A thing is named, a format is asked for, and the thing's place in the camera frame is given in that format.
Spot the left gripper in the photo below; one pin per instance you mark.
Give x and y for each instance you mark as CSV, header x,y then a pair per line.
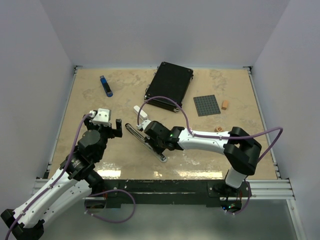
x,y
113,132

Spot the black and silver stapler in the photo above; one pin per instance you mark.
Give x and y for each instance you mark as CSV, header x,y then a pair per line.
x,y
135,132

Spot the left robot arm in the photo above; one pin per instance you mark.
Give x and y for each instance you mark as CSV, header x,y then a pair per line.
x,y
76,178

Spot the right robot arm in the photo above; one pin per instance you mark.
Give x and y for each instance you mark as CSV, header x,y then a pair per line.
x,y
236,145

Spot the blue stapler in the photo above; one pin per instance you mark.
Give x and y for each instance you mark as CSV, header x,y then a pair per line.
x,y
106,86

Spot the grey studded baseplate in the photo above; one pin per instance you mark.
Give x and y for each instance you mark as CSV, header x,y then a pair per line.
x,y
206,105

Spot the black hard case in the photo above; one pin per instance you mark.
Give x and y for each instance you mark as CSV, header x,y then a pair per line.
x,y
169,86

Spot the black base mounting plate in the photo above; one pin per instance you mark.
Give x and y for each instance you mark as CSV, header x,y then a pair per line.
x,y
211,193

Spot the plain wooden block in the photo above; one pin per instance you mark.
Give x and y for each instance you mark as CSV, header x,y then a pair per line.
x,y
225,105

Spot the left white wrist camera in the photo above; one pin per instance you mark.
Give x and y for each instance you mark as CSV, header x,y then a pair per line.
x,y
101,116

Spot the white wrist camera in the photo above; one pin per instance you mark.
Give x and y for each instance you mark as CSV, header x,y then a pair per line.
x,y
101,116
143,125

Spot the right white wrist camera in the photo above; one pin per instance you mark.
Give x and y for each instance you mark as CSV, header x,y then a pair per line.
x,y
143,125

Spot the wooden block with red ring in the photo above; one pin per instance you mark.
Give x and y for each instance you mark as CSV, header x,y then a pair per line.
x,y
219,129

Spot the aluminium frame rail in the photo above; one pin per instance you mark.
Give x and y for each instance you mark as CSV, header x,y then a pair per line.
x,y
40,185

